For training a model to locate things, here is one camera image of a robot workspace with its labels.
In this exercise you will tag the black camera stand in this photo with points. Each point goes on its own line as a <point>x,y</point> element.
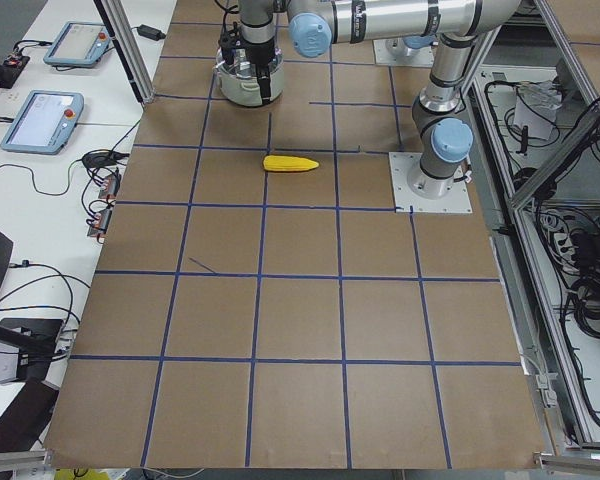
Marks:
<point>27,345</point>

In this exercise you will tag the far teach pendant tablet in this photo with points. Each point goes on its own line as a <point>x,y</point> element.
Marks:
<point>79,45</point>

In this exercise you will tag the brown paper table cover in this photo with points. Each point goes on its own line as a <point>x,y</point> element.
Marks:
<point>245,318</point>

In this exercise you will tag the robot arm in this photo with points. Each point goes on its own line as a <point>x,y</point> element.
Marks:
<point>315,25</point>
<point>256,20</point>

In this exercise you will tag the aluminium side frame rail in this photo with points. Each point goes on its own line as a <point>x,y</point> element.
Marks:
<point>536,98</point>

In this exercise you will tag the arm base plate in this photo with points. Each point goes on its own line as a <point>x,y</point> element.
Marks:
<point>408,51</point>
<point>415,192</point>

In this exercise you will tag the yellow corn cob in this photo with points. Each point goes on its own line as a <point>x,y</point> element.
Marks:
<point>288,164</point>

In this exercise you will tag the teach pendant tablet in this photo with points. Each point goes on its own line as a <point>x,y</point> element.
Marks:
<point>79,45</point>
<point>44,123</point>

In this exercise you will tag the small circuit board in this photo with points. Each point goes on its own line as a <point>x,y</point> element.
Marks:
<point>98,225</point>
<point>109,187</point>

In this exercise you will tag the white steel cooking pot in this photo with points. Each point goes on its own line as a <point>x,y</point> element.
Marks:
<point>238,82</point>

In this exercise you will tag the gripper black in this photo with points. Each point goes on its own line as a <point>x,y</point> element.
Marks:
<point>260,55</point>

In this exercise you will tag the aluminium frame post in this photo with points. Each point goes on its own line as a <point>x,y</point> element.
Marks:
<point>116,22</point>

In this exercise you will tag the black power adapter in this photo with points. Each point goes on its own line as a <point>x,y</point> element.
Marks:
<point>151,33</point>

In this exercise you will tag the near teach pendant tablet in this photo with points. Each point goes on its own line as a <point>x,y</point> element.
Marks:
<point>44,123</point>

